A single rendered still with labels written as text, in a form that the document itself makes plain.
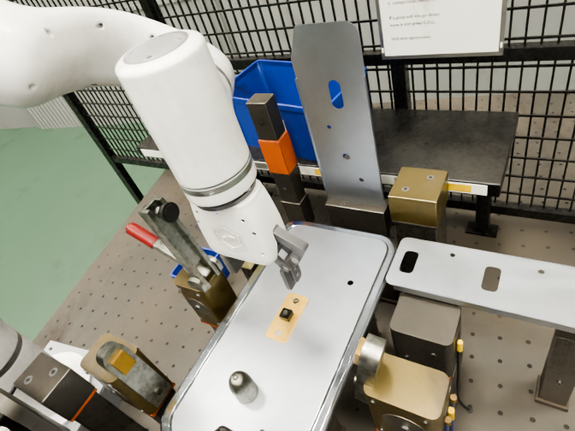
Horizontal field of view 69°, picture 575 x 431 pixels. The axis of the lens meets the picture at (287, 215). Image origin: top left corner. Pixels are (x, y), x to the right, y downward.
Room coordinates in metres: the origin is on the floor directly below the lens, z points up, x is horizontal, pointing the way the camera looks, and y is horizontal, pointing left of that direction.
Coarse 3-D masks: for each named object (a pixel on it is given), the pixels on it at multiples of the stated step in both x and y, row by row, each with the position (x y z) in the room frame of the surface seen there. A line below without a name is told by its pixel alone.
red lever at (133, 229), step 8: (128, 224) 0.57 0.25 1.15; (136, 224) 0.57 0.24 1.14; (128, 232) 0.55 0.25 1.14; (136, 232) 0.55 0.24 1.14; (144, 232) 0.55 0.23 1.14; (144, 240) 0.54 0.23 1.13; (152, 240) 0.53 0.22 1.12; (160, 240) 0.54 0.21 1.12; (152, 248) 0.53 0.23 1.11; (160, 248) 0.52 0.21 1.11; (168, 256) 0.52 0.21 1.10; (200, 264) 0.49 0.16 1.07; (200, 272) 0.48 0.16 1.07; (208, 272) 0.48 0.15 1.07
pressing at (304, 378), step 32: (288, 224) 0.59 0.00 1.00; (320, 224) 0.56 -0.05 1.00; (320, 256) 0.49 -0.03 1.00; (352, 256) 0.46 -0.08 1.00; (384, 256) 0.44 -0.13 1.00; (256, 288) 0.47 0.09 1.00; (320, 288) 0.42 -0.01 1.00; (352, 288) 0.40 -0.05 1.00; (224, 320) 0.43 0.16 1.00; (256, 320) 0.41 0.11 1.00; (320, 320) 0.37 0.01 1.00; (352, 320) 0.35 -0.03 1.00; (224, 352) 0.37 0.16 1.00; (256, 352) 0.35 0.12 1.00; (288, 352) 0.33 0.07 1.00; (320, 352) 0.32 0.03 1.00; (352, 352) 0.30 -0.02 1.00; (192, 384) 0.34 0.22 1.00; (224, 384) 0.32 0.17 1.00; (288, 384) 0.29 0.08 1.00; (320, 384) 0.27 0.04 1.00; (192, 416) 0.29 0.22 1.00; (224, 416) 0.28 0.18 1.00; (256, 416) 0.26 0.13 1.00; (288, 416) 0.25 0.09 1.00; (320, 416) 0.23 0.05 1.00
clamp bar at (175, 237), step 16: (144, 208) 0.50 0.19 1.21; (160, 208) 0.49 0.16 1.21; (176, 208) 0.48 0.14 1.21; (160, 224) 0.48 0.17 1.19; (176, 224) 0.50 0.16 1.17; (176, 240) 0.49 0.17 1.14; (192, 240) 0.49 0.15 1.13; (176, 256) 0.48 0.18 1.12; (192, 256) 0.49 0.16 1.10; (192, 272) 0.47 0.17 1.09; (208, 288) 0.46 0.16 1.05
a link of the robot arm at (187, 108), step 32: (192, 32) 0.39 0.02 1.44; (128, 64) 0.37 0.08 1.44; (160, 64) 0.35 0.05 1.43; (192, 64) 0.36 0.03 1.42; (128, 96) 0.38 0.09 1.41; (160, 96) 0.35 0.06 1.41; (192, 96) 0.35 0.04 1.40; (224, 96) 0.38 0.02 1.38; (160, 128) 0.36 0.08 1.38; (192, 128) 0.35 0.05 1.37; (224, 128) 0.36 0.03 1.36; (192, 160) 0.35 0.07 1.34; (224, 160) 0.35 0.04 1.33
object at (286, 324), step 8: (288, 296) 0.43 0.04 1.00; (296, 296) 0.42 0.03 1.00; (304, 296) 0.42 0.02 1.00; (288, 304) 0.41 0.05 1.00; (296, 304) 0.41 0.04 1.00; (304, 304) 0.40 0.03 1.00; (280, 312) 0.40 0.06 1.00; (288, 312) 0.39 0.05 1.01; (296, 312) 0.39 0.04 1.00; (280, 320) 0.39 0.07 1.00; (288, 320) 0.38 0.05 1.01; (296, 320) 0.38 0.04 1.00; (272, 328) 0.38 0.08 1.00; (280, 328) 0.37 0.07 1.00; (288, 328) 0.37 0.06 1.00; (272, 336) 0.37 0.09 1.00; (280, 336) 0.36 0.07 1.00; (288, 336) 0.36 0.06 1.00
